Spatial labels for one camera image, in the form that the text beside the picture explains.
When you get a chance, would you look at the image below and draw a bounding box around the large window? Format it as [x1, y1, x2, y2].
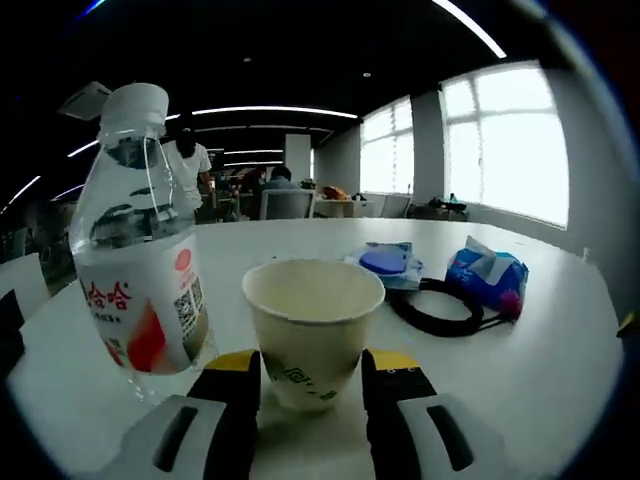
[439, 62, 571, 230]

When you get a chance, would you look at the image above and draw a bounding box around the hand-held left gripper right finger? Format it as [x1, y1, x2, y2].
[360, 348, 496, 480]

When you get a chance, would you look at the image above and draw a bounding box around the white paper cup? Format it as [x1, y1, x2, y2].
[242, 258, 386, 414]

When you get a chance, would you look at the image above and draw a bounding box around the white table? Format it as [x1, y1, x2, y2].
[4, 217, 631, 480]

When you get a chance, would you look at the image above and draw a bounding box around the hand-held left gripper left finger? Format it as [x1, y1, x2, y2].
[122, 349, 264, 480]

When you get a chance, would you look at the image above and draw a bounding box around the black cable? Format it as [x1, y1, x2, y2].
[387, 277, 517, 338]

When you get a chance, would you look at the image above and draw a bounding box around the grey office chair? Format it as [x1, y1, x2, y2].
[259, 189, 317, 221]

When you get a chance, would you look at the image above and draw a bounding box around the blue tissue pack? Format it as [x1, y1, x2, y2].
[445, 234, 530, 317]

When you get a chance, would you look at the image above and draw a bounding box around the small window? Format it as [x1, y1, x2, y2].
[360, 97, 415, 196]

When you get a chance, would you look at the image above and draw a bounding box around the ceiling air conditioner unit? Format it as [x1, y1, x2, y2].
[57, 82, 114, 121]

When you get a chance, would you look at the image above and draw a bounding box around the blue round lid container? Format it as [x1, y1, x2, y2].
[344, 241, 425, 291]

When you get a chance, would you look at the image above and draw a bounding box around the clear plastic water bottle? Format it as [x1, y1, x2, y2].
[69, 82, 214, 401]

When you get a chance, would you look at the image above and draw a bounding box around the ceiling light strip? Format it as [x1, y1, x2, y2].
[432, 0, 507, 57]
[192, 105, 359, 120]

